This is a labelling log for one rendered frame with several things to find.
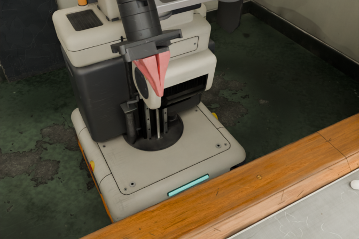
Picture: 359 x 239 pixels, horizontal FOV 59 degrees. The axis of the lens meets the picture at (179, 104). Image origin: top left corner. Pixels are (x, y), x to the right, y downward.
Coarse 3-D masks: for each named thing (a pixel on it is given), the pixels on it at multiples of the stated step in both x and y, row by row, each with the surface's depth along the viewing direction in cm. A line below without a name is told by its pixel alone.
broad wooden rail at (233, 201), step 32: (352, 128) 79; (256, 160) 71; (288, 160) 71; (320, 160) 71; (352, 160) 72; (192, 192) 65; (224, 192) 65; (256, 192) 65; (288, 192) 66; (128, 224) 60; (160, 224) 60; (192, 224) 60; (224, 224) 61
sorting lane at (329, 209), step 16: (352, 176) 71; (320, 192) 68; (336, 192) 68; (352, 192) 68; (288, 208) 65; (304, 208) 65; (320, 208) 65; (336, 208) 65; (352, 208) 65; (256, 224) 63; (272, 224) 63; (288, 224) 63; (304, 224) 63; (320, 224) 63; (336, 224) 63; (352, 224) 63
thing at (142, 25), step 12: (120, 12) 48; (132, 12) 46; (144, 12) 47; (156, 12) 48; (132, 24) 47; (144, 24) 47; (156, 24) 48; (132, 36) 48; (144, 36) 47; (156, 36) 48; (168, 36) 48; (180, 36) 49; (120, 48) 46
